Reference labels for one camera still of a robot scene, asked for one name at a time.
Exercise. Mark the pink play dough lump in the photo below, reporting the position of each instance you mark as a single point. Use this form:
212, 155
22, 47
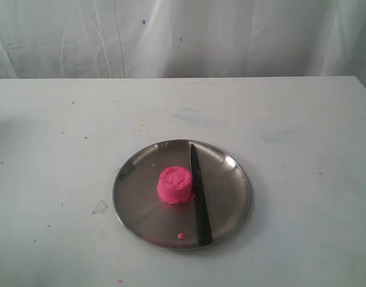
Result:
175, 185

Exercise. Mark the black knife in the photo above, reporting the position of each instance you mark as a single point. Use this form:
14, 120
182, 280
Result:
204, 233

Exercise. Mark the round steel plate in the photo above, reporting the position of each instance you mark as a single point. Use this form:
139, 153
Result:
227, 188

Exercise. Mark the white backdrop sheet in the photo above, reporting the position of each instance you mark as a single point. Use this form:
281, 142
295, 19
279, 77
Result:
139, 39

